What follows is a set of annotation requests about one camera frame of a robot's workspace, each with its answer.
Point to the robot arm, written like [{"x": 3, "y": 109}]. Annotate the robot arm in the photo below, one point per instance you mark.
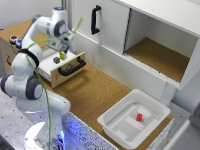
[{"x": 23, "y": 87}]

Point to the wooden drawer box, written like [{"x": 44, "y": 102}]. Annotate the wooden drawer box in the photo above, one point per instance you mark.
[{"x": 13, "y": 30}]

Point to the white plastic box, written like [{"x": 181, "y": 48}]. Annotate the white plastic box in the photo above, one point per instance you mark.
[{"x": 113, "y": 125}]

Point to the pink block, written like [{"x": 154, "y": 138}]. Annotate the pink block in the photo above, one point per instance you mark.
[{"x": 139, "y": 116}]

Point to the purple block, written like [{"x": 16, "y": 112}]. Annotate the purple block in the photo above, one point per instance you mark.
[{"x": 56, "y": 60}]

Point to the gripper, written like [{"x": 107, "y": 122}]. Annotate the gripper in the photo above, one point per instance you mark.
[{"x": 57, "y": 43}]

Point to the red button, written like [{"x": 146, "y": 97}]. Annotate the red button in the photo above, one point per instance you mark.
[{"x": 13, "y": 38}]

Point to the blue button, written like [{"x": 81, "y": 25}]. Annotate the blue button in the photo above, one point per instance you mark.
[{"x": 19, "y": 42}]

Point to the white sliding door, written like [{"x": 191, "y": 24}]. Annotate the white sliding door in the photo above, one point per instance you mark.
[{"x": 111, "y": 23}]

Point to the yellow block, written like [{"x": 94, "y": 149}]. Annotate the yellow block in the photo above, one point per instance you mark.
[{"x": 62, "y": 56}]

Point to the wooden drawer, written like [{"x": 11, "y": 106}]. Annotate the wooden drawer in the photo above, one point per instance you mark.
[{"x": 68, "y": 76}]

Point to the white cabinet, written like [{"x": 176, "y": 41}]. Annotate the white cabinet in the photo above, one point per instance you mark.
[{"x": 156, "y": 20}]

